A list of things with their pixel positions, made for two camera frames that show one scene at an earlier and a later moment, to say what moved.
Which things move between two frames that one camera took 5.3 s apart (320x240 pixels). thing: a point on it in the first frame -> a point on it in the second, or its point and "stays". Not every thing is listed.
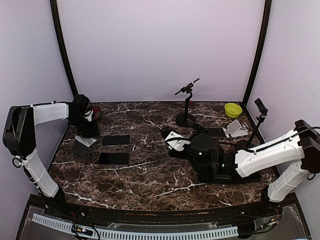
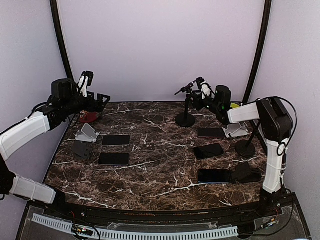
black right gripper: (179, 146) -> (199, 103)
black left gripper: (92, 132) -> (99, 107)
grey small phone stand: (234, 129) stays
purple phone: (124, 140) stays
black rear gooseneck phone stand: (186, 120) stays
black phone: (113, 159) stays
